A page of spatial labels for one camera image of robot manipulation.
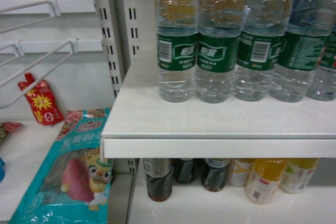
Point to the white upper peg hook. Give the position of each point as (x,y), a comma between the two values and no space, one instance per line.
(45,10)

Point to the dark tea bottle left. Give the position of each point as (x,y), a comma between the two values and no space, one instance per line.
(158,178)

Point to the yellow drink bottle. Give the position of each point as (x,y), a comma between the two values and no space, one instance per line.
(238,171)
(264,179)
(298,173)

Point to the blue sugar bag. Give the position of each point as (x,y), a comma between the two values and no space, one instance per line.
(2,169)

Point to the water bottle right edge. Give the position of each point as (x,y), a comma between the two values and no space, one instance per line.
(322,87)

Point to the water bottle far left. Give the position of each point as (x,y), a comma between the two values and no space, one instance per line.
(177,31)

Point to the water bottle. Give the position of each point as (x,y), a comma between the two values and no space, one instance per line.
(219,30)
(260,43)
(309,26)
(177,31)

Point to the white left slotted upright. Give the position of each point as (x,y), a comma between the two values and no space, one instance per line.
(111,42)

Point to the floral snack bag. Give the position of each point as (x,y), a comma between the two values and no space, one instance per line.
(8,128)

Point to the white slotted upright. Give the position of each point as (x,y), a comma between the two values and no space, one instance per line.
(131,26)
(111,42)

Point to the yellow drink bottle front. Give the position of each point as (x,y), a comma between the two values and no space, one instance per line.
(264,179)

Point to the red sauce pouch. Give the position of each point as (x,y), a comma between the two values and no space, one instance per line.
(43,104)

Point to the dark tea bottle right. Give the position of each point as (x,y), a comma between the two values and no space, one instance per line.
(214,174)

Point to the dark tea bottle middle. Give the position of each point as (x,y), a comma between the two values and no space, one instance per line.
(184,170)

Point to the teal sweet potato noodle bag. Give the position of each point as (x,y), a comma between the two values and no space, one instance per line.
(72,185)

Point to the yellow drink bottle right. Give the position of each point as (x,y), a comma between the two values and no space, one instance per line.
(298,173)

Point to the white right slotted upright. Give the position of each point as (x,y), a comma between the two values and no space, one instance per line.
(131,26)

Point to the dark tea bottle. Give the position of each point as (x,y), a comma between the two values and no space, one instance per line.
(184,170)
(158,178)
(214,174)

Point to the yellow drink bottle back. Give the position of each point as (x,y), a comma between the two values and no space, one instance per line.
(238,171)

